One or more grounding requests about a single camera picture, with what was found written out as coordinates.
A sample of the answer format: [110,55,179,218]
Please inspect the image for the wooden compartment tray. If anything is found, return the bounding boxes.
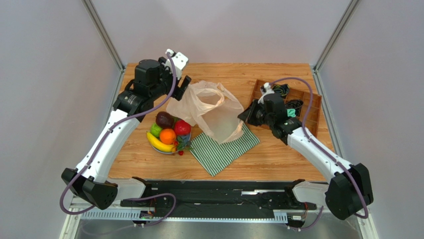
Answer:
[246,79,322,138]

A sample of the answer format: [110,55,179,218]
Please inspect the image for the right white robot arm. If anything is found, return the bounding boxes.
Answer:
[238,93,374,220]

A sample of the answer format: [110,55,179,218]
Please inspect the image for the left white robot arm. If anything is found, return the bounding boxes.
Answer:
[60,51,191,214]

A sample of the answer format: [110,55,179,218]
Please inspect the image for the cherry sprig with leaves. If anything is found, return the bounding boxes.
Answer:
[173,134,192,156]

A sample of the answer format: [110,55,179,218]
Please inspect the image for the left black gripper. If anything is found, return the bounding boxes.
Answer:
[149,57,191,101]

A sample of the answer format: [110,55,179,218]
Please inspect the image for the red pomegranate fruit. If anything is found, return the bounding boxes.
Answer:
[174,119,192,135]

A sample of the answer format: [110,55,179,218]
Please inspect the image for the light green fruit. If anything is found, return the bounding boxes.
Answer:
[150,123,163,138]

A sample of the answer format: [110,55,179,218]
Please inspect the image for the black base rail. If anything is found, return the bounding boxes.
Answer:
[120,180,319,220]

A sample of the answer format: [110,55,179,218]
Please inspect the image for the dark green mango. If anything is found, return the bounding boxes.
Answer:
[173,117,179,126]

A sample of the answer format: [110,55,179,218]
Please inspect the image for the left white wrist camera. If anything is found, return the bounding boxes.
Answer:
[165,49,189,80]

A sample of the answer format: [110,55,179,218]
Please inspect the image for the blue plate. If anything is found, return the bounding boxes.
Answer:
[146,117,191,155]

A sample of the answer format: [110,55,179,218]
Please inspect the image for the yellow banana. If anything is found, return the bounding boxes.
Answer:
[146,132,177,153]

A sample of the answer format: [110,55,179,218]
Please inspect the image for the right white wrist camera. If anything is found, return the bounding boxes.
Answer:
[258,82,275,104]

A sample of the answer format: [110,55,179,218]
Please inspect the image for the teal white socks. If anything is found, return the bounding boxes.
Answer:
[287,109,297,118]

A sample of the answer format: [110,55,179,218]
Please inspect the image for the translucent banana print plastic bag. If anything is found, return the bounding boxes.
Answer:
[166,81,244,144]

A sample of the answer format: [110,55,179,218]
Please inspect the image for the orange fruit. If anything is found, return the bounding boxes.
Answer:
[159,128,177,144]

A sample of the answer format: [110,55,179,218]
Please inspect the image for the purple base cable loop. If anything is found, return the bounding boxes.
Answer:
[127,193,178,228]

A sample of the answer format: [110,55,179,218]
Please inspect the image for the dark red apple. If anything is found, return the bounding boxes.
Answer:
[155,112,174,129]

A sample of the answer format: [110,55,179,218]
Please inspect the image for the green striped cloth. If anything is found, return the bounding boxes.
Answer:
[190,124,260,177]

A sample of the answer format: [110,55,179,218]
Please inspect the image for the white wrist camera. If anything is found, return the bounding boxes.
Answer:
[258,82,275,104]
[165,49,189,80]

